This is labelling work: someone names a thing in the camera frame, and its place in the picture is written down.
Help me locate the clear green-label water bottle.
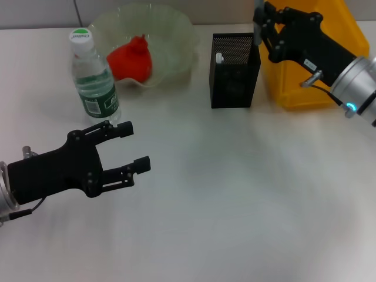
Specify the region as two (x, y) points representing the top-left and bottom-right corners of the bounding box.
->
(68, 28), (122, 126)

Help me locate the yellow plastic bin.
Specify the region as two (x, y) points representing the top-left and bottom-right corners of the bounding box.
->
(257, 0), (370, 112)

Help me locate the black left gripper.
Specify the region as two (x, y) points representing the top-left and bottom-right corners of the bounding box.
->
(7, 120), (152, 206)

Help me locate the translucent green fruit bowl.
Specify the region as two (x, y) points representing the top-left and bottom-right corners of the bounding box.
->
(88, 2), (202, 89)

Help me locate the black mesh pen holder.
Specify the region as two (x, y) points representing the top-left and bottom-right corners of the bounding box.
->
(209, 32), (261, 109)

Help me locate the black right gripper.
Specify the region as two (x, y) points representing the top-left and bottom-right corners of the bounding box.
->
(254, 1), (358, 88)

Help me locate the red-orange plush orange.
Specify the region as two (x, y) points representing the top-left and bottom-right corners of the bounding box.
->
(106, 34), (153, 82)

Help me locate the gripper cable with connector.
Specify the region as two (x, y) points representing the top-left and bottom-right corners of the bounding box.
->
(299, 70), (358, 119)
(0, 145), (47, 227)

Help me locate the right gripper cable with connector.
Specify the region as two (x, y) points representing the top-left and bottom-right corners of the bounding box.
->
(299, 70), (358, 119)

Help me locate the grey glitter marker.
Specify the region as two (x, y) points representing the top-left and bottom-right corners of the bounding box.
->
(253, 0), (263, 46)

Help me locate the left gripper cable with connector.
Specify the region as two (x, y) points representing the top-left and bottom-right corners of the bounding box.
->
(0, 145), (47, 227)

